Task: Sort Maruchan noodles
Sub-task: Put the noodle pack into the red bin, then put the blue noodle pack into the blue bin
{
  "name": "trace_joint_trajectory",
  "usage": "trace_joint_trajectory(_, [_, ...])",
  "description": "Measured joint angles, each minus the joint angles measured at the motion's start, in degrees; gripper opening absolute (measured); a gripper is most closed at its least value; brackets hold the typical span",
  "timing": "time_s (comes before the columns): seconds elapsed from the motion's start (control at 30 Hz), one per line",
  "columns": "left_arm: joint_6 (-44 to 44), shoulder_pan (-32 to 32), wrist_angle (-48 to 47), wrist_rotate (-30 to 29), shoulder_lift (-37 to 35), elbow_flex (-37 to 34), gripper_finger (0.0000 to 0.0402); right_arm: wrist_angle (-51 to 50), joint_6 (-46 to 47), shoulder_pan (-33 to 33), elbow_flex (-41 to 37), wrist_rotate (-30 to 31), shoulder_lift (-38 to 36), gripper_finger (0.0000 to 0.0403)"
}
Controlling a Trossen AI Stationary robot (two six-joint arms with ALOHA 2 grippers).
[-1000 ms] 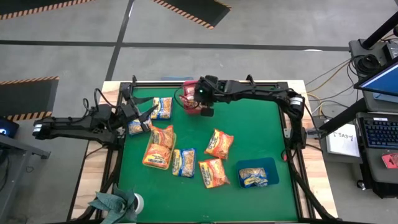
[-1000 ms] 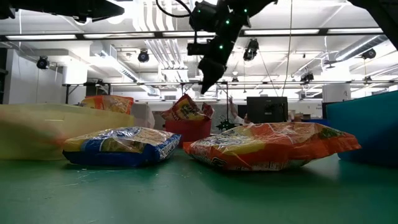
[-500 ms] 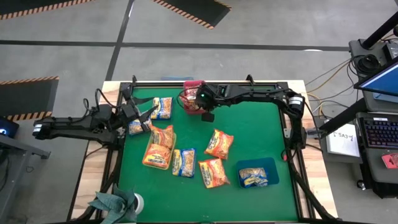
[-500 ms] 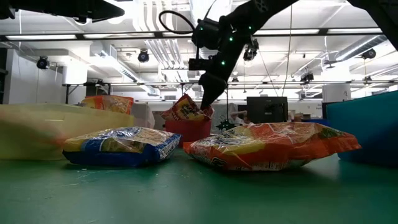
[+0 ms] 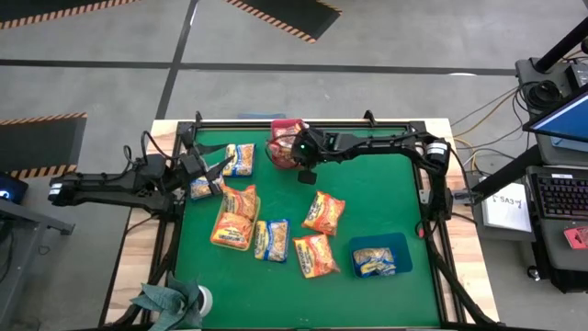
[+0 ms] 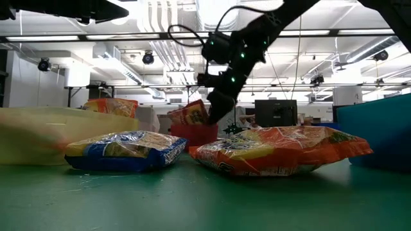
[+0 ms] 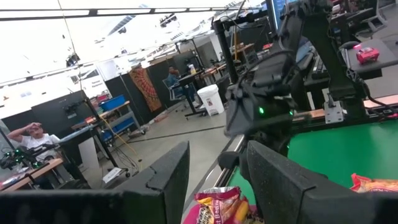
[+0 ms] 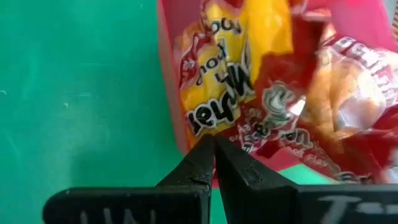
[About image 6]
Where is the pink plastic bin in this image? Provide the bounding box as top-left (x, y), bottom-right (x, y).
top-left (169, 123), bottom-right (220, 152)

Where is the orange Maruchan noodle pack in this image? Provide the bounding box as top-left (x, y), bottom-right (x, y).
top-left (83, 97), bottom-right (139, 119)
top-left (188, 124), bottom-right (375, 178)

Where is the white storage box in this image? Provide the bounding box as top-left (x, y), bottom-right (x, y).
top-left (134, 105), bottom-right (161, 133)

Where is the black frame bracket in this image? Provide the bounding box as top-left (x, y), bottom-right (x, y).
top-left (223, 123), bottom-right (245, 135)

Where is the red Maruchan noodle pack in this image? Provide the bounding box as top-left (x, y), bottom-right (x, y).
top-left (166, 99), bottom-right (211, 126)

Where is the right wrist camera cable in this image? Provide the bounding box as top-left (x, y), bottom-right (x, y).
top-left (166, 5), bottom-right (285, 49)

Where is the black ceiling light rail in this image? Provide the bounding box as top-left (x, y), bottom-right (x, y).
top-left (0, 28), bottom-right (396, 43)

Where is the blue plastic bin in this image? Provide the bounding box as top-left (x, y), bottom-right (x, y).
top-left (336, 92), bottom-right (411, 171)

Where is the blue Maruchan noodle pack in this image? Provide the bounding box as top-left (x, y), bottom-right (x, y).
top-left (64, 130), bottom-right (189, 173)

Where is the black computer monitor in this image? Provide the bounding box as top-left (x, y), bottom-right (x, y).
top-left (254, 99), bottom-right (298, 128)

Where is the person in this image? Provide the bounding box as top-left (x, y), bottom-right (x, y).
top-left (239, 114), bottom-right (258, 130)

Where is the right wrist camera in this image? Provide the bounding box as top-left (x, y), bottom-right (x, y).
top-left (201, 31), bottom-right (238, 65)

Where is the translucent yellow plastic bin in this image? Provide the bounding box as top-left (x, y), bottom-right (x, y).
top-left (0, 107), bottom-right (139, 166)

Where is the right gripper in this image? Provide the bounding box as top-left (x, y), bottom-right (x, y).
top-left (197, 13), bottom-right (281, 126)

